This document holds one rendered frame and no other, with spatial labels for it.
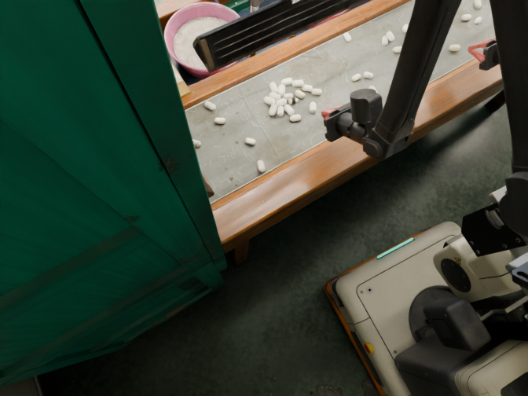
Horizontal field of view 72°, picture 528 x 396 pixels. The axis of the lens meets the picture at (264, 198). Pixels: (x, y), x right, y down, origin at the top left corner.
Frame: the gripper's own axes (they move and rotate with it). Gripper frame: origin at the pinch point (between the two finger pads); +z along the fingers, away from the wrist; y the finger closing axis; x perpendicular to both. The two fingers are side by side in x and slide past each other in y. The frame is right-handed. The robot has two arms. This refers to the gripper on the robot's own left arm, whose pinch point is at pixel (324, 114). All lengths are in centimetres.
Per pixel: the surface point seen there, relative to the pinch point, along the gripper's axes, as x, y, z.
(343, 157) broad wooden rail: 14.4, -2.1, -2.6
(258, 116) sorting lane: 0.3, 12.1, 18.3
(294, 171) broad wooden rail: 12.2, 13.0, 0.2
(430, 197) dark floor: 88, -67, 28
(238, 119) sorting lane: -1.0, 17.7, 20.1
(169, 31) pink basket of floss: -26, 22, 48
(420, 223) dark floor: 93, -54, 22
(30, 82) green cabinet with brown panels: -42, 49, -60
